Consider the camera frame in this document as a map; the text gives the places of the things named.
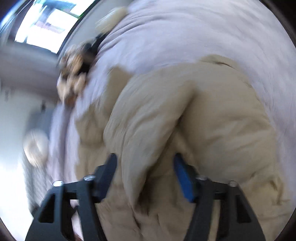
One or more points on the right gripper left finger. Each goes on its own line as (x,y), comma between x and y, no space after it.
(53,219)

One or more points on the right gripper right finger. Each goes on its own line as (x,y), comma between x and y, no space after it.
(219,207)

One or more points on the beige puffer jacket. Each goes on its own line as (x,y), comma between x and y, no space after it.
(208,112)

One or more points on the striped beige clothes pile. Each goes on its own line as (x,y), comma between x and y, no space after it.
(73,74)

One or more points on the dark clothing item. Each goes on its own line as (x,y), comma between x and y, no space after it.
(89,52)

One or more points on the round white pleated cushion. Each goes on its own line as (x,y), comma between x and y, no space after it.
(36,147)

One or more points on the window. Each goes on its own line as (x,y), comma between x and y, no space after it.
(47,23)

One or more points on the lavender bed blanket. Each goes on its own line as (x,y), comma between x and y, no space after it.
(156,34)

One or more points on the cream quilted folded garment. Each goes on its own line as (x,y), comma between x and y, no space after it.
(108,22)

